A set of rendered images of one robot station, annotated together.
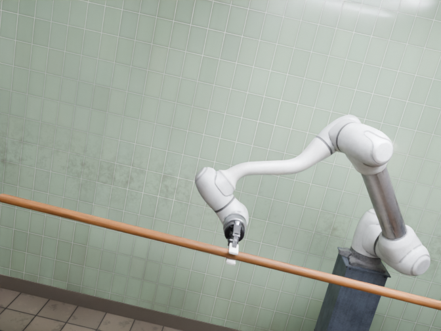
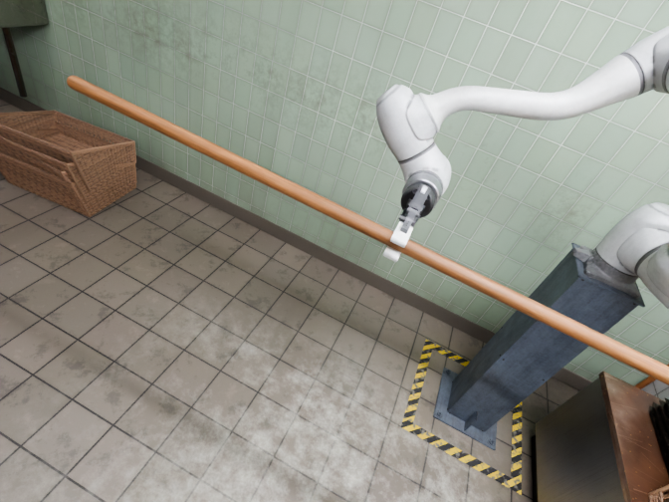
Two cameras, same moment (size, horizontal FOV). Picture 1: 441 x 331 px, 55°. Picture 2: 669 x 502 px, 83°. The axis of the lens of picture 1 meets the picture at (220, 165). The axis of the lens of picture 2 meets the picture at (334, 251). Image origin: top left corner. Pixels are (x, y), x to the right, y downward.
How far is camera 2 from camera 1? 0.72 m
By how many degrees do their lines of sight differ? 26
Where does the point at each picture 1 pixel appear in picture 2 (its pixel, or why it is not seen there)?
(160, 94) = not seen: outside the picture
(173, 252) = (359, 197)
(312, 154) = (602, 87)
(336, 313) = (540, 326)
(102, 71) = not seen: outside the picture
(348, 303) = not seen: hidden behind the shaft
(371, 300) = (596, 325)
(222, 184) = (418, 118)
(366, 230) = (634, 234)
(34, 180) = (219, 85)
